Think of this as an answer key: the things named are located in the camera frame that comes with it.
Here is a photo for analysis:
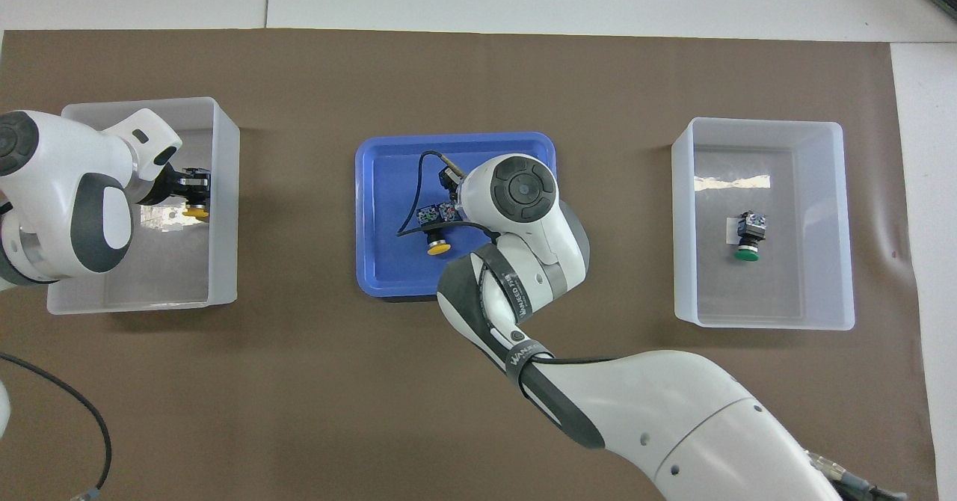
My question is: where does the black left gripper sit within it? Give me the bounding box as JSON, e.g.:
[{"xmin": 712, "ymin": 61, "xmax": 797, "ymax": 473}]
[{"xmin": 142, "ymin": 166, "xmax": 212, "ymax": 206}]

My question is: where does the blue plastic tray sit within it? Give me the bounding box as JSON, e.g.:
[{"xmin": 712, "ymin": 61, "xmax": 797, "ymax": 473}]
[{"xmin": 354, "ymin": 132, "xmax": 558, "ymax": 299}]

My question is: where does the translucent white plastic box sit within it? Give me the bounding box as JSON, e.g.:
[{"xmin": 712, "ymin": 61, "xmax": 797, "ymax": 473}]
[
  {"xmin": 46, "ymin": 96, "xmax": 241, "ymax": 316},
  {"xmin": 671, "ymin": 117, "xmax": 856, "ymax": 331}
]

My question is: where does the brown paper mat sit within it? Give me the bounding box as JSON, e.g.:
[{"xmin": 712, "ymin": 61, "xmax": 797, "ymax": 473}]
[{"xmin": 0, "ymin": 28, "xmax": 939, "ymax": 501}]

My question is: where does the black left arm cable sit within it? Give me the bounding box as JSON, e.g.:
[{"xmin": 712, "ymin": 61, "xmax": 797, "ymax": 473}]
[{"xmin": 0, "ymin": 351, "xmax": 113, "ymax": 501}]

